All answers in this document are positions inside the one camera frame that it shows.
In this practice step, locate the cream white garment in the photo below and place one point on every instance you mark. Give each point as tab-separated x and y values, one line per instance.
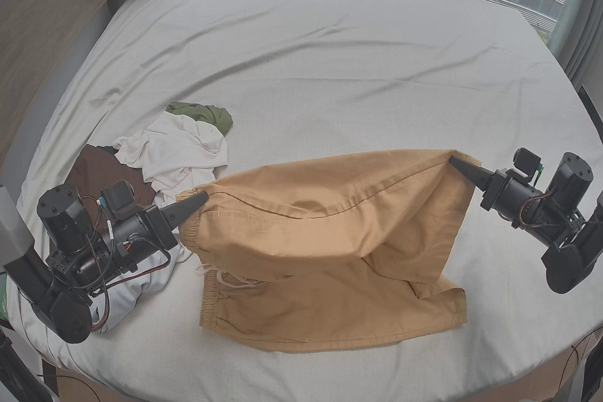
179	155

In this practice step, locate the tan shorts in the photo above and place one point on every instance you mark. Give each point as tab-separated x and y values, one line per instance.
329	211

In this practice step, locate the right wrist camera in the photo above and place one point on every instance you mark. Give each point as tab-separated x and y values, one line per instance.
526	162

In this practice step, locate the bed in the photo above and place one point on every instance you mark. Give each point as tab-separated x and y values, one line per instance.
329	84

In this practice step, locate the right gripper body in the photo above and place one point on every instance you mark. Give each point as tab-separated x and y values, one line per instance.
511	197

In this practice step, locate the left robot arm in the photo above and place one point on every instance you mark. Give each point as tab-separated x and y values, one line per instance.
61	221

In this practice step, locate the pale grey garment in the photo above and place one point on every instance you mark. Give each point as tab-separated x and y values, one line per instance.
127	291

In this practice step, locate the olive green garment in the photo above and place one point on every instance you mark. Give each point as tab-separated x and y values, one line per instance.
207	115

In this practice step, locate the grey-green curtain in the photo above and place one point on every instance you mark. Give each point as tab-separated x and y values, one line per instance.
584	14

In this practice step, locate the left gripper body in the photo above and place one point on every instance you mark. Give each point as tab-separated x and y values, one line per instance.
141	233

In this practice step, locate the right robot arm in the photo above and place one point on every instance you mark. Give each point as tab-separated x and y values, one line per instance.
572	176

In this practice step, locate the dark brown garment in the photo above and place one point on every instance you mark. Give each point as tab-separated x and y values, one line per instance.
94	169

